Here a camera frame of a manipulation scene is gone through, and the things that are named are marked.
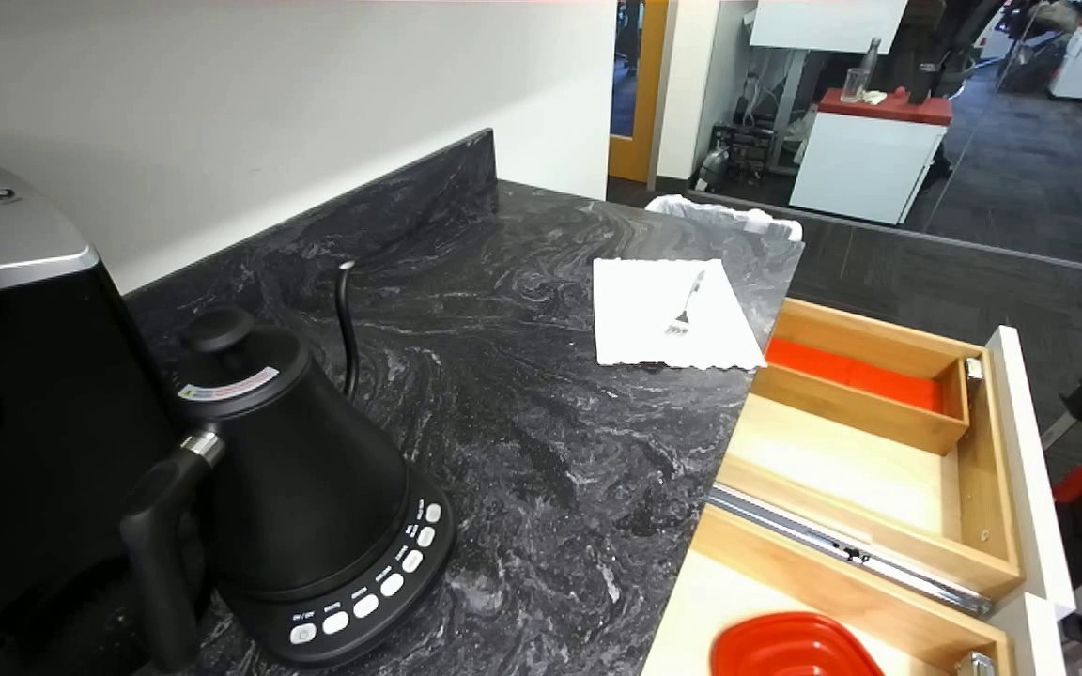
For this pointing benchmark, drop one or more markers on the silver metal fork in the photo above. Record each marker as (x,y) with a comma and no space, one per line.
(680,321)

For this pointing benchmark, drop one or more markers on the wooden drawer with orange liner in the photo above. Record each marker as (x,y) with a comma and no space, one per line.
(867,472)

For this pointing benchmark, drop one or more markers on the wooden door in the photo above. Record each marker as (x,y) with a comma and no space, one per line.
(639,97)

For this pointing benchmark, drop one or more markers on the metal drawer slide rail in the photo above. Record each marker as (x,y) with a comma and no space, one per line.
(842,549)

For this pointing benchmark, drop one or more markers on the orange bowl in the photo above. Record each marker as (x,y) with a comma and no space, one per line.
(797,646)

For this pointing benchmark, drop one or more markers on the black silver coffee maker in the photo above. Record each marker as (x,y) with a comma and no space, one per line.
(28,414)

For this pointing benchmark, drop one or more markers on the white paper napkin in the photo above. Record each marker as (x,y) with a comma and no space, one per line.
(639,311)

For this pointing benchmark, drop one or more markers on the white board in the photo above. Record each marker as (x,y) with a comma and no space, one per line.
(829,23)

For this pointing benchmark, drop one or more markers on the orange drawer liner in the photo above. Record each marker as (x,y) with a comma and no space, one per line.
(862,373)

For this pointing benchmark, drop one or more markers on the black electric gooseneck kettle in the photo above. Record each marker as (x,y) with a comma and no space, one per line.
(302,500)

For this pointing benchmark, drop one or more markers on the white cabinet with red top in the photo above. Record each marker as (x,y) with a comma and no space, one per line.
(867,156)

